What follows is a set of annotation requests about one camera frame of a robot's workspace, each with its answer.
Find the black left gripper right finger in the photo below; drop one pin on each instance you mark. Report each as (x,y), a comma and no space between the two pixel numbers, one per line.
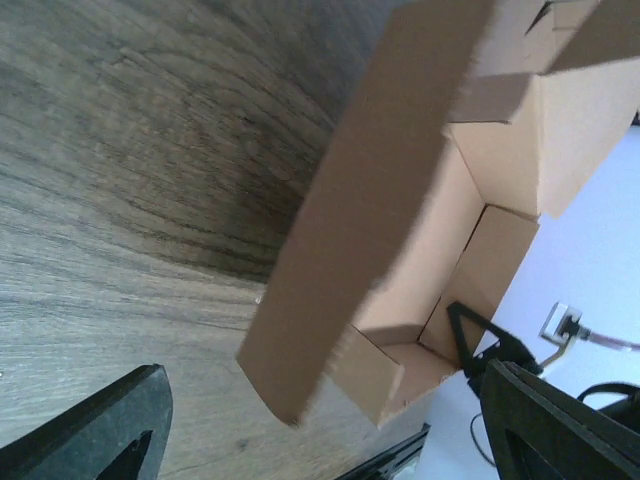
(536,431)

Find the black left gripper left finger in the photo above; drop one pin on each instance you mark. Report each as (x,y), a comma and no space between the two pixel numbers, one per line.
(120,432)

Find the brown cardboard box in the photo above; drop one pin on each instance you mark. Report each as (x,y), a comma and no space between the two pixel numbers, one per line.
(472,120)

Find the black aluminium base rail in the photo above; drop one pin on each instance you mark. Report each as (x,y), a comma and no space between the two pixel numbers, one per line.
(390,462)

